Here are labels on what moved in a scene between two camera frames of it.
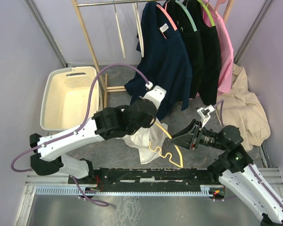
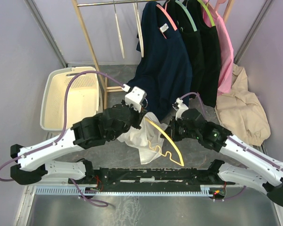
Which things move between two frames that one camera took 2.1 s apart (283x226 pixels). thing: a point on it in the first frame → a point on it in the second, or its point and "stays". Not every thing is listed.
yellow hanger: x=163 y=157 stays
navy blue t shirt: x=165 y=61 stays
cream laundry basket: x=65 y=97 stays
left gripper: x=147 y=125 → x=139 y=115
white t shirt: x=149 y=141 stays
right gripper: x=186 y=141 → x=171 y=129
